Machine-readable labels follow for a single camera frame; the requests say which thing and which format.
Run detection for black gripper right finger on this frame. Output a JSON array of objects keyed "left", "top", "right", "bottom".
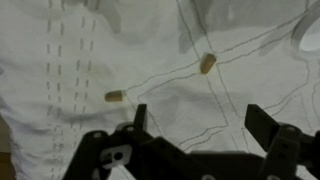
[{"left": 244, "top": 104, "right": 320, "bottom": 180}]

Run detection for white quilted duvet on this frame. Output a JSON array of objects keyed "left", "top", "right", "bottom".
[{"left": 0, "top": 0, "right": 320, "bottom": 180}]

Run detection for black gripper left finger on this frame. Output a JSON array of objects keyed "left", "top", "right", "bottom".
[{"left": 63, "top": 104, "right": 208, "bottom": 180}]

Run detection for small tan peg coin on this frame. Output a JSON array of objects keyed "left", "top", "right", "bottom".
[
  {"left": 199, "top": 52, "right": 218, "bottom": 75},
  {"left": 104, "top": 89, "right": 127, "bottom": 103}
]

